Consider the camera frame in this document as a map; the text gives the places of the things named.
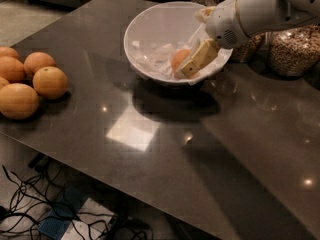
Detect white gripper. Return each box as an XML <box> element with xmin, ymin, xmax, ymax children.
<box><xmin>175</xmin><ymin>0</ymin><xmax>250</xmax><ymax>79</ymax></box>

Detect white bowl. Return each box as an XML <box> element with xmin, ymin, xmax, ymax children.
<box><xmin>123</xmin><ymin>1</ymin><xmax>234</xmax><ymax>87</ymax></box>

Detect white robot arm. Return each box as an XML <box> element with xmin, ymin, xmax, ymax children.
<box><xmin>195</xmin><ymin>0</ymin><xmax>320</xmax><ymax>78</ymax></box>

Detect white paper towel in bowl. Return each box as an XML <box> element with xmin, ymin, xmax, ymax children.
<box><xmin>127</xmin><ymin>25</ymin><xmax>232</xmax><ymax>86</ymax></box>

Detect glass jar with nuts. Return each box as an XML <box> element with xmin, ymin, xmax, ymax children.
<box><xmin>231</xmin><ymin>33</ymin><xmax>265</xmax><ymax>63</ymax></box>

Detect glass jar with cereal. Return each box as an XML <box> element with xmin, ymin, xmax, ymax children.
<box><xmin>267</xmin><ymin>25</ymin><xmax>320</xmax><ymax>78</ymax></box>

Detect orange back middle of pile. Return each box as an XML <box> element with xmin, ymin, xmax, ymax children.
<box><xmin>24</xmin><ymin>52</ymin><xmax>56</xmax><ymax>78</ymax></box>

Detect orange front left large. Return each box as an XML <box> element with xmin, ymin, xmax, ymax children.
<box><xmin>0</xmin><ymin>83</ymin><xmax>39</xmax><ymax>120</ymax></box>

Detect orange back left of pile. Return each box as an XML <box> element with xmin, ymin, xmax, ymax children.
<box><xmin>0</xmin><ymin>46</ymin><xmax>19</xmax><ymax>59</ymax></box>

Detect small orange at left edge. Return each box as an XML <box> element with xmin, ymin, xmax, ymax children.
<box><xmin>0</xmin><ymin>77</ymin><xmax>9</xmax><ymax>90</ymax></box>

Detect blue box on floor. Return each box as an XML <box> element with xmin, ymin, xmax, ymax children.
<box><xmin>38</xmin><ymin>187</ymin><xmax>88</xmax><ymax>240</ymax></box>

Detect black cables on floor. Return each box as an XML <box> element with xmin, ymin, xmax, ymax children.
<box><xmin>0</xmin><ymin>157</ymin><xmax>154</xmax><ymax>240</ymax></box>

